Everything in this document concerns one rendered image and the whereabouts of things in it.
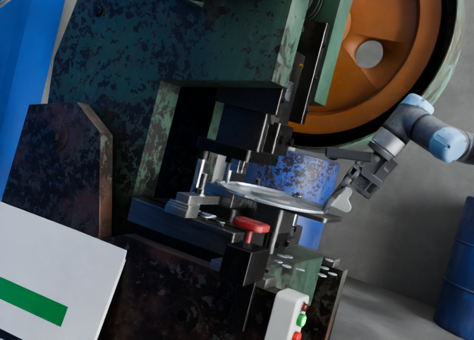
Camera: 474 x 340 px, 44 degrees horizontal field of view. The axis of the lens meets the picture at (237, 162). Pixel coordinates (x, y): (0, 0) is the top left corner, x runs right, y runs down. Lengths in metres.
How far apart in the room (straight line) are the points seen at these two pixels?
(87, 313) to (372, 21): 1.19
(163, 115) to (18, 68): 0.98
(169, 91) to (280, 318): 0.65
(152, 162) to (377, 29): 0.82
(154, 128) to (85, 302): 0.46
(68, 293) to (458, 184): 3.66
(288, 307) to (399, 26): 0.99
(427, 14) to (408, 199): 3.08
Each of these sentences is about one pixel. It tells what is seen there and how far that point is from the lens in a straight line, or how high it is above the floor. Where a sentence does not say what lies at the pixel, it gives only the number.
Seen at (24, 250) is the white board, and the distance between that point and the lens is 1.63.
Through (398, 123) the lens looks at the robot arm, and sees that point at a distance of 1.47.
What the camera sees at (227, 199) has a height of 0.75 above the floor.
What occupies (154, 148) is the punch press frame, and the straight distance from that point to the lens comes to 1.56.
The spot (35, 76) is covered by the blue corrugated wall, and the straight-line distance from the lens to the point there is 2.52.
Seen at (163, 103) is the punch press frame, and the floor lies 0.95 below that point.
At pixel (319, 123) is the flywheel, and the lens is 1.87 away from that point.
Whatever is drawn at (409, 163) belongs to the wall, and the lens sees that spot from 4.82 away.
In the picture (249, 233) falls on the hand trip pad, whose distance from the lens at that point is 1.21.
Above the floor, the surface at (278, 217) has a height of 0.74.
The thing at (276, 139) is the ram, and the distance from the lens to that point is 1.51.
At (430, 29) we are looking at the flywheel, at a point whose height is 1.35.
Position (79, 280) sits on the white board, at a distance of 1.52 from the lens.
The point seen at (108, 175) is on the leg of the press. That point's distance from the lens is 1.54.
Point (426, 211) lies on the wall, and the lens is 4.79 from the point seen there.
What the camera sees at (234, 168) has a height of 0.83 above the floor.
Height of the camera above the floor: 0.94
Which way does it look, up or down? 3 degrees down
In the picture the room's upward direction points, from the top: 14 degrees clockwise
